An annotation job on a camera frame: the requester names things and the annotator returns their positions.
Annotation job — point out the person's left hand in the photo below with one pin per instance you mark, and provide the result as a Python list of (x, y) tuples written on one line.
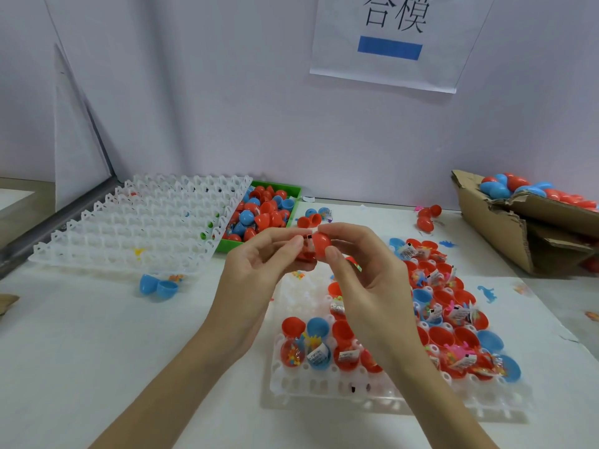
[(245, 299)]

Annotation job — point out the person's right hand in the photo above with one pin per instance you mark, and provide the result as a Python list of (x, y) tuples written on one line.
[(379, 299)]

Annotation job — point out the blue egg shell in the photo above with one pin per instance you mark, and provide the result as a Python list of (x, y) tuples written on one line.
[(159, 286)]

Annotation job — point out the clear plastic egg tray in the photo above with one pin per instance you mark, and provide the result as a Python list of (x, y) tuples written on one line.
[(136, 224), (318, 383)]

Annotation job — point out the small capsule cluster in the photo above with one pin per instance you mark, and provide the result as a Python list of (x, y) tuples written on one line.
[(314, 217)]

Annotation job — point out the cardboard box of capsules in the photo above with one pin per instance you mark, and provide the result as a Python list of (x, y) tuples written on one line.
[(491, 224)]

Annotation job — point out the pile of finished eggs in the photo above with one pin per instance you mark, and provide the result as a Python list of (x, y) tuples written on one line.
[(533, 189)]

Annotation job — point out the person's left forearm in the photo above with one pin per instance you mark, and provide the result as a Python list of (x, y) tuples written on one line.
[(159, 402)]

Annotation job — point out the person's right forearm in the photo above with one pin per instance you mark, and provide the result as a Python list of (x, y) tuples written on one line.
[(445, 411)]

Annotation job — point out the small orange toy piece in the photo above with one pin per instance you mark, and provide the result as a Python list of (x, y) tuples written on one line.
[(176, 277), (592, 315)]

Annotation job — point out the small blue toy piece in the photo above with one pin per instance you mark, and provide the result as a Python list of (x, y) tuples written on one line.
[(487, 293)]

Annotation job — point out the green plastic tray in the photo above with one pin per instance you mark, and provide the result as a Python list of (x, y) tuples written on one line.
[(295, 188)]

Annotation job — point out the clear triangular panel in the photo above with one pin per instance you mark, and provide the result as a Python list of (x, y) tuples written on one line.
[(80, 135)]

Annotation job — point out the flat brown cardboard sheet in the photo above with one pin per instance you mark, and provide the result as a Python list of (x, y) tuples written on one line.
[(7, 302)]

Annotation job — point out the white paper sign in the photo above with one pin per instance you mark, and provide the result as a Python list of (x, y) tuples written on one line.
[(459, 42)]

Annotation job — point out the grey metal rail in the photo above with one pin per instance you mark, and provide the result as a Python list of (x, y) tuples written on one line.
[(51, 229)]

